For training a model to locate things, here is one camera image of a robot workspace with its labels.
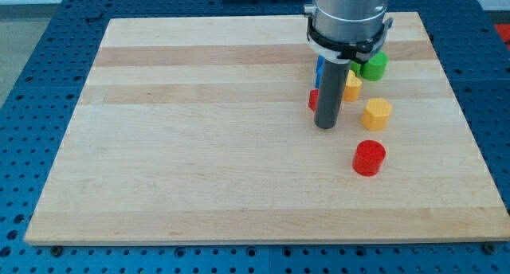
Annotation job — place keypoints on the yellow heart block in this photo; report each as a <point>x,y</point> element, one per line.
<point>352,87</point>

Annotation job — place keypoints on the red cylinder block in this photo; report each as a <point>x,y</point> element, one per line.
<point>368,158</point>

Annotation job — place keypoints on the blue block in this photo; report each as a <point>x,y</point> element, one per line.
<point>319,70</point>

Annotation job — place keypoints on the wooden board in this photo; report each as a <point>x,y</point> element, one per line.
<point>197,131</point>

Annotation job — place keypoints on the green block behind rod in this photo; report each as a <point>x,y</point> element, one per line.
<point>355,68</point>

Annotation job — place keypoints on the yellow hexagon block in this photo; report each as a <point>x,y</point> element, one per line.
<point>376,114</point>

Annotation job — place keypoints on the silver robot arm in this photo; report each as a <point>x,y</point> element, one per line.
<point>347,30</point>

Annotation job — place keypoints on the green cylinder block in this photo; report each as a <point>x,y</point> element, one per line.
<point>375,68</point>

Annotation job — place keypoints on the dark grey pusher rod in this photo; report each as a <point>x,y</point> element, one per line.
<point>332,84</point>

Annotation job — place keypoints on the red block behind rod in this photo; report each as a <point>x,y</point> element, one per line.
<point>313,99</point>

